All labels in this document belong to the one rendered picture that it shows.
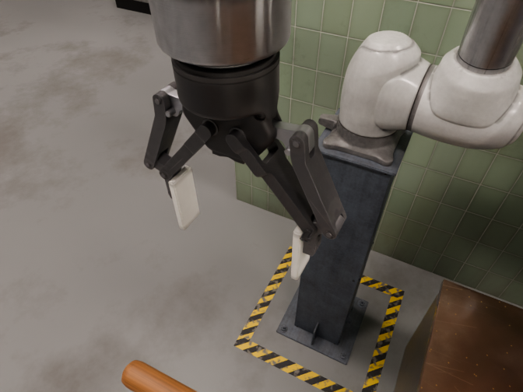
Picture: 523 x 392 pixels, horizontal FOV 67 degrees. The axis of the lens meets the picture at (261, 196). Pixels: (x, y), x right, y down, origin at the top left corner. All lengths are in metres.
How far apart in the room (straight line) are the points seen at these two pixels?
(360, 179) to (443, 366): 0.55
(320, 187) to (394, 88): 0.65
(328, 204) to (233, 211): 1.93
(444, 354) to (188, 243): 1.33
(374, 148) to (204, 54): 0.82
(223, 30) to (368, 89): 0.72
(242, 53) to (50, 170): 2.59
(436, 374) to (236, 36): 1.09
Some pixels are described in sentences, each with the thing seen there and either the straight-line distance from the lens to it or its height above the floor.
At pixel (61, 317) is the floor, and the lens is 2.06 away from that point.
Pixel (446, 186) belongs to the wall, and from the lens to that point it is 1.75.
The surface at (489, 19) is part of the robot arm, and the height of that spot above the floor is 1.38.
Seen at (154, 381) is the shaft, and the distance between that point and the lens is 0.48.
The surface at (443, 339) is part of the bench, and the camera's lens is 1.28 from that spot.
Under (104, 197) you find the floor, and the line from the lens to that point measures 2.47.
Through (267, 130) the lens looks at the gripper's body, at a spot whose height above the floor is 1.48.
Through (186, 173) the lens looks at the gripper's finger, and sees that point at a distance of 0.41.
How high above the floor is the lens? 1.65
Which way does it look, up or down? 46 degrees down
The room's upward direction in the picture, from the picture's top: straight up
